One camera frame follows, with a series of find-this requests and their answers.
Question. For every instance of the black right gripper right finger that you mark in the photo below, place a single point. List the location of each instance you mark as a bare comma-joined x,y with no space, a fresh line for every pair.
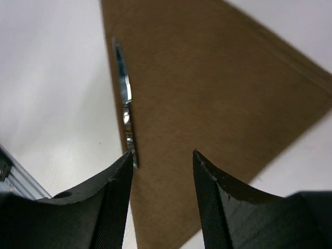
234,214

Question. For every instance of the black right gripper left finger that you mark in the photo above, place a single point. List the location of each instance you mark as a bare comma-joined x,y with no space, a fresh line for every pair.
92,214

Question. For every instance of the steel table knife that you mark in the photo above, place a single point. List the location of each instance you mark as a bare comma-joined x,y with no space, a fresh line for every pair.
126,100

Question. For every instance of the brown cloth napkin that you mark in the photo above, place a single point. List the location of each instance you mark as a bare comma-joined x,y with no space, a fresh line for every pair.
205,76

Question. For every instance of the aluminium frame rail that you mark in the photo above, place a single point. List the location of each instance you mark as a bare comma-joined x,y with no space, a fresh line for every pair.
15,179

